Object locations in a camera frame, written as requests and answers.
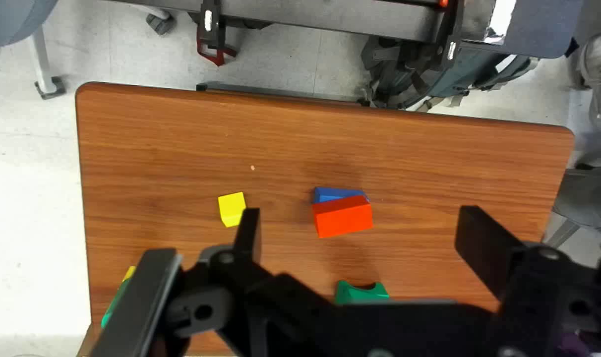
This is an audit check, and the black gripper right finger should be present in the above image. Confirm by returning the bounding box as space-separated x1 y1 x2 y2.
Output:
453 205 534 304

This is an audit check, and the green arch block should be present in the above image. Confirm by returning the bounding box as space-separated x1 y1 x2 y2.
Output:
332 278 393 308

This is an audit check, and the grey office chair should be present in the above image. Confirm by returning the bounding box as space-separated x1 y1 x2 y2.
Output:
0 0 70 102

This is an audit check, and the green cylinder block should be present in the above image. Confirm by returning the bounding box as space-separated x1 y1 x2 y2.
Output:
100 280 133 332

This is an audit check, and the small yellow block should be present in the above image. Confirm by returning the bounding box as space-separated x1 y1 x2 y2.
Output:
119 264 139 286

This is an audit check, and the blue block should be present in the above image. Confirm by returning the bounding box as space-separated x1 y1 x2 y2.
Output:
312 185 369 207

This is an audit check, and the orange black clamp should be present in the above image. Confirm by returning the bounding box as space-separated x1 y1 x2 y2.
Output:
195 0 242 68
429 0 464 64

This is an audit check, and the dark grey backpack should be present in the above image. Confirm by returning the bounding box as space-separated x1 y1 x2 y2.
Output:
357 32 536 114

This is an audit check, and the red block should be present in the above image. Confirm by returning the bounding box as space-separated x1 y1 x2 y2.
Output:
312 195 375 241

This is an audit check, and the yellow cube block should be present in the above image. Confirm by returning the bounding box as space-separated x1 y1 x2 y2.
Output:
217 191 248 231

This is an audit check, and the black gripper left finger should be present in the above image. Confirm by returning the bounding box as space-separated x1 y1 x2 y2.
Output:
209 207 266 274

